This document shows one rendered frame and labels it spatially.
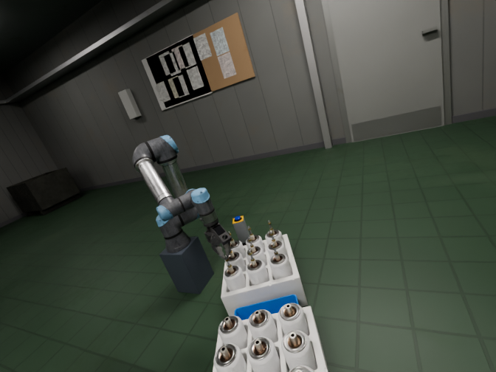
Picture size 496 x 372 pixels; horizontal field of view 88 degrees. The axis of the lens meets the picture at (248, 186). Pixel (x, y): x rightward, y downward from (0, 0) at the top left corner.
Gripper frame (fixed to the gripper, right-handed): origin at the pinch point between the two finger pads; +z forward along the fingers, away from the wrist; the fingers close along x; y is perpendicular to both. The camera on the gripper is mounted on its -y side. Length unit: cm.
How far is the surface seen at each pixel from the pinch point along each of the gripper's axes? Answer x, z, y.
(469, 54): -324, -34, 5
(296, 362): 9, 12, -52
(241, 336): 15.7, 12.9, -29.7
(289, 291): -16.1, 22.7, -19.7
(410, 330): -38, 34, -62
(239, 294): 3.0, 17.1, -6.6
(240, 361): 21.6, 11.1, -38.6
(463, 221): -119, 34, -53
